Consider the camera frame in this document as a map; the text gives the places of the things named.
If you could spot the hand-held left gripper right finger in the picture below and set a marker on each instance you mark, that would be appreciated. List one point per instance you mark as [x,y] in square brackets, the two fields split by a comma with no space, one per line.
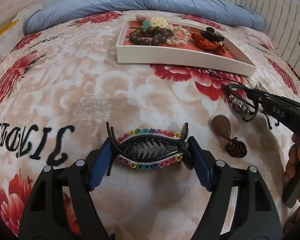
[200,165]

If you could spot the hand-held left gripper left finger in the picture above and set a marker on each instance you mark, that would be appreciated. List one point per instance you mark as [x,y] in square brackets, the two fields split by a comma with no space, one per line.
[100,165]

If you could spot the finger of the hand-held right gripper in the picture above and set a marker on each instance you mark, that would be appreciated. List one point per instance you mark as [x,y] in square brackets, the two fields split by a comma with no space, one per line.
[267,102]

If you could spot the rainbow rhinestone hair clip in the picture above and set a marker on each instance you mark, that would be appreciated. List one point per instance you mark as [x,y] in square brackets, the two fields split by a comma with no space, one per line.
[150,132]

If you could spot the orange scrunchie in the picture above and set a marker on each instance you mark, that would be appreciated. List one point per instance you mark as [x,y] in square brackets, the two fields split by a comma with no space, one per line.
[205,43]

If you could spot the black claw clip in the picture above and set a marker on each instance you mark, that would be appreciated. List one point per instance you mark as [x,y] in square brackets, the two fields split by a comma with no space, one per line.
[211,35]

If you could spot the white tray with red lining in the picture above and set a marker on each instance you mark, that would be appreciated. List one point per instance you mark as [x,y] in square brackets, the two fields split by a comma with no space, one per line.
[180,60]

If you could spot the white flower hair accessory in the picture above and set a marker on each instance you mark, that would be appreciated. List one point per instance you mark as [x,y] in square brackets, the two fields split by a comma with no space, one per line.
[177,36]

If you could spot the cream round ornament with teal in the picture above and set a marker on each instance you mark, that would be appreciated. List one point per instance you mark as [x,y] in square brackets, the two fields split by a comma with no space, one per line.
[158,22]

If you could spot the person's right hand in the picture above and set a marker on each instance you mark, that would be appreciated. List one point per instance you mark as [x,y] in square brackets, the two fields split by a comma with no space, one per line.
[293,155]

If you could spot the brown teardrop pendant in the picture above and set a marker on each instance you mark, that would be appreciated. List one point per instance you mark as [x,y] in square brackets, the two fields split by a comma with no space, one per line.
[221,127]

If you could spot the floral printed blanket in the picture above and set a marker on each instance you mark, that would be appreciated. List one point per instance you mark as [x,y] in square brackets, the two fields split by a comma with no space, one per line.
[90,92]

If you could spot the rolled blue quilt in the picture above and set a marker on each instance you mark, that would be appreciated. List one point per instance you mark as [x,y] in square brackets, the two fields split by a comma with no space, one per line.
[115,2]

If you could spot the yellow tape strip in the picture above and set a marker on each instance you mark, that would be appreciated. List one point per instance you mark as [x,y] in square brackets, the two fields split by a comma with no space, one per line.
[5,28]

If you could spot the pink padded board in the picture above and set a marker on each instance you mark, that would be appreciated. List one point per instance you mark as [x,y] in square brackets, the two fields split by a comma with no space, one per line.
[15,5]

